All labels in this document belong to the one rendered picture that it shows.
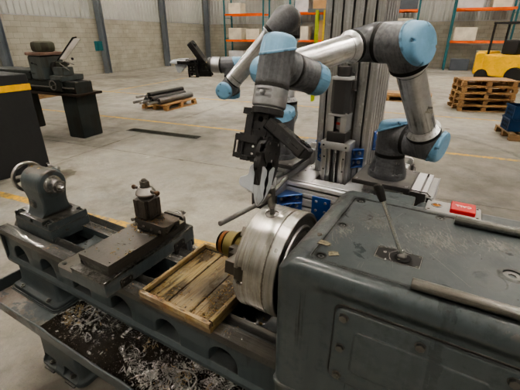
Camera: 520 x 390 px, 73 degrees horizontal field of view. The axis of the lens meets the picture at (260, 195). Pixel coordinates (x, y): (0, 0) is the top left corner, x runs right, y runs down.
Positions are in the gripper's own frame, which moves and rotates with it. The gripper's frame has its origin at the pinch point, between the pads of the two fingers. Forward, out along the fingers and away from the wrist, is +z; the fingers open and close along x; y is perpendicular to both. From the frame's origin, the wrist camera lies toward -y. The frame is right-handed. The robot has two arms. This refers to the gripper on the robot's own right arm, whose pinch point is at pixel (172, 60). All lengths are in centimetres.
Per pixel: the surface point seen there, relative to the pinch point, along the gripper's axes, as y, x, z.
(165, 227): 47, -72, -17
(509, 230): 19, -97, -119
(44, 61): 77, 385, 398
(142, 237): 51, -74, -8
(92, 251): 49, -86, 6
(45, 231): 59, -66, 44
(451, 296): 15, -123, -98
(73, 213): 56, -55, 37
